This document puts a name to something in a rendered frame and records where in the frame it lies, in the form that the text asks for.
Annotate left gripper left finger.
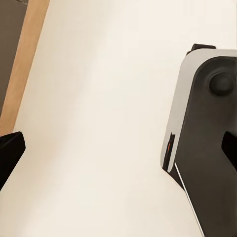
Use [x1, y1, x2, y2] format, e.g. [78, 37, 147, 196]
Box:
[0, 131, 26, 190]

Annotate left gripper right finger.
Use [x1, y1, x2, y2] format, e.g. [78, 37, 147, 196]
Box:
[221, 131, 237, 171]

